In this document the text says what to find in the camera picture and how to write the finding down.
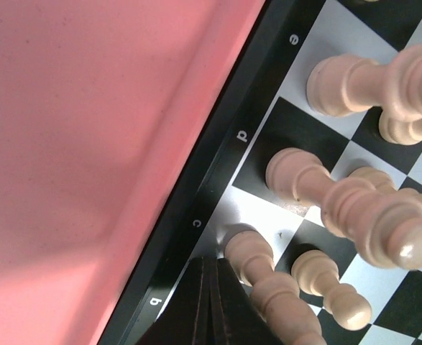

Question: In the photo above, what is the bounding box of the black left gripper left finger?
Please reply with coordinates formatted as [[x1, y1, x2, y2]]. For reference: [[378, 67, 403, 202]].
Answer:
[[137, 257, 211, 345]]

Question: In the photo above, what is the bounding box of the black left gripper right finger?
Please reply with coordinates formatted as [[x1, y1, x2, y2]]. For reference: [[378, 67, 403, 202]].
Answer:
[[210, 259, 282, 345]]

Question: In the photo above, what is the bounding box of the white pawn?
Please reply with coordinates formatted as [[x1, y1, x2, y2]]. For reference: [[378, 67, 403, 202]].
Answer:
[[349, 166, 422, 205], [379, 109, 422, 145], [291, 249, 372, 331]]

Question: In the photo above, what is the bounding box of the white queen chess piece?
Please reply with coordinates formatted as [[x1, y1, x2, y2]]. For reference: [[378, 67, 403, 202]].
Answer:
[[306, 45, 422, 122]]

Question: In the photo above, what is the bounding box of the black white chess board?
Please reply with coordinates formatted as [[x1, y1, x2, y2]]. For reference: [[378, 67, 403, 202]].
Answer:
[[100, 0, 422, 344]]

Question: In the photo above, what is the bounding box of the pink plastic tray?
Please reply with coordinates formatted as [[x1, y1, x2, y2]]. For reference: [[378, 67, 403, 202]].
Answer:
[[0, 1, 263, 344]]

